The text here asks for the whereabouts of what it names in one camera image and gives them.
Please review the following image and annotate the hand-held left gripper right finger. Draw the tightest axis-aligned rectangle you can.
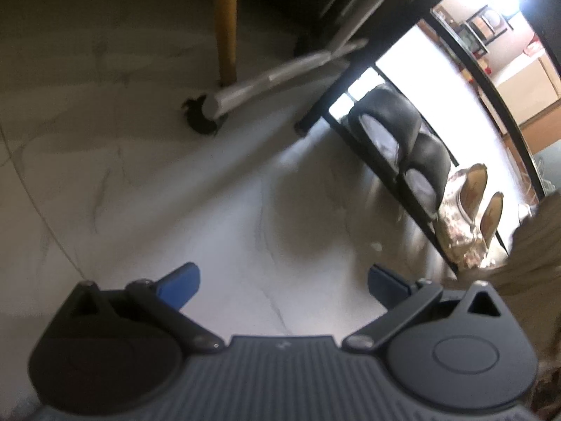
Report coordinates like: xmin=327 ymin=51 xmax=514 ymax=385
xmin=341 ymin=264 xmax=501 ymax=354

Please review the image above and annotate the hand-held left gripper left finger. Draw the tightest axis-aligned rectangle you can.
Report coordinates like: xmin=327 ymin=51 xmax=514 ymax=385
xmin=65 ymin=262 xmax=223 ymax=353

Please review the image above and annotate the black metal shoe rack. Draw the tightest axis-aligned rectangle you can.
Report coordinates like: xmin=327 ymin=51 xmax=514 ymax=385
xmin=295 ymin=18 xmax=561 ymax=273

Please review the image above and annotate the grey rubber slipper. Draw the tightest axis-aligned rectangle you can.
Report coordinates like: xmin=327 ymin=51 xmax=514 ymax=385
xmin=347 ymin=85 xmax=422 ymax=173
xmin=398 ymin=134 xmax=453 ymax=221

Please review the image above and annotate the tan fabric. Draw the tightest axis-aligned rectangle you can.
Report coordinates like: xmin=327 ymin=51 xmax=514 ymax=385
xmin=493 ymin=193 xmax=561 ymax=421

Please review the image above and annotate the black caster wheel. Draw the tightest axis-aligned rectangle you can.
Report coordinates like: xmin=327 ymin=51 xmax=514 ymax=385
xmin=181 ymin=94 xmax=227 ymax=136

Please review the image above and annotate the light wooden board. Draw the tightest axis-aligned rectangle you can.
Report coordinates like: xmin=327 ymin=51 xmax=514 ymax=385
xmin=478 ymin=48 xmax=561 ymax=155

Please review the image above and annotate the chair leg with caster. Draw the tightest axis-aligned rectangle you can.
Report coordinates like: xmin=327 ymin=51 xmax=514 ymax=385
xmin=205 ymin=37 xmax=370 ymax=122

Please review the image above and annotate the yellow wooden leg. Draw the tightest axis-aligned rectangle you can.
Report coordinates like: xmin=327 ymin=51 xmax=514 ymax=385
xmin=212 ymin=0 xmax=240 ymax=88

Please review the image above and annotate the wooden shelf unit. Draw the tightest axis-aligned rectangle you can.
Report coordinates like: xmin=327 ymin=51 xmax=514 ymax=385
xmin=462 ymin=4 xmax=511 ymax=55

